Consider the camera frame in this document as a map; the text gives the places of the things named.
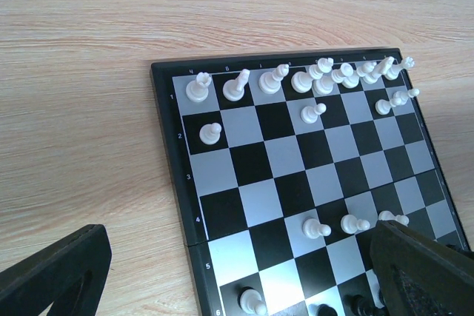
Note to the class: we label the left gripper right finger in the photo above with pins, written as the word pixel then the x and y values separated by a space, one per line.
pixel 418 276

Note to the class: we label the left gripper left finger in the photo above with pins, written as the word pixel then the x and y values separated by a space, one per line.
pixel 67 277

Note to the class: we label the white pawn f5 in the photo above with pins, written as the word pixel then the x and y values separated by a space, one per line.
pixel 313 228

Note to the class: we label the white pawn d5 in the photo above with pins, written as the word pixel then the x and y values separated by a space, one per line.
pixel 389 216

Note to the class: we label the white pawn e5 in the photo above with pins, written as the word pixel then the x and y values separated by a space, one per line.
pixel 350 224

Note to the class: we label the white pawn h6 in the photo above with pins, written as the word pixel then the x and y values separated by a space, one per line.
pixel 251 302

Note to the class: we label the white pawn b2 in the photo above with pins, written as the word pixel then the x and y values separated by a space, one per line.
pixel 383 106

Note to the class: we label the black and silver chessboard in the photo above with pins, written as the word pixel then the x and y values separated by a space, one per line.
pixel 243 200

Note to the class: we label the white pawn a2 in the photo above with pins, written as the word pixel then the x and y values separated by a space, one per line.
pixel 402 97

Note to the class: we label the white pawn e2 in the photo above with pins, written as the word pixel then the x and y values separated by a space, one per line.
pixel 310 114

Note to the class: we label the white pawn h2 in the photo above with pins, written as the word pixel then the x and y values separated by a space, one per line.
pixel 210 133

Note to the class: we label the white bishop tall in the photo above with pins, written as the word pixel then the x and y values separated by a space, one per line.
pixel 351 76

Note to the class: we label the white rook corner a1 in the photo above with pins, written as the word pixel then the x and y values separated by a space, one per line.
pixel 395 69

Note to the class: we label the white king tall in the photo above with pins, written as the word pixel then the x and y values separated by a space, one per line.
pixel 324 85

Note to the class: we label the white knight b1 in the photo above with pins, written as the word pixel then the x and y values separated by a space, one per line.
pixel 379 70

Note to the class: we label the white rook h1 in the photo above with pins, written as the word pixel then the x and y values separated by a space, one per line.
pixel 197 90

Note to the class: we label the white queen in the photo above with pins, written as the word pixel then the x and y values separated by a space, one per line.
pixel 302 81

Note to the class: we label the white bishop f1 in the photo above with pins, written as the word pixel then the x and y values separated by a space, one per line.
pixel 270 82

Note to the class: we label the white knight g4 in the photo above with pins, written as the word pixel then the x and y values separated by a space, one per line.
pixel 233 89

